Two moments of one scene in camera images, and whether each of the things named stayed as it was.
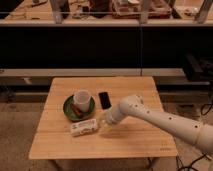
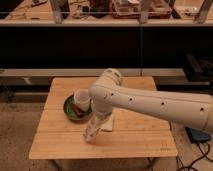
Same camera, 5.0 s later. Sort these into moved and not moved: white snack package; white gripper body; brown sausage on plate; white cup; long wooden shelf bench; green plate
Moved: white snack package; white gripper body
Not moved: white cup; brown sausage on plate; long wooden shelf bench; green plate
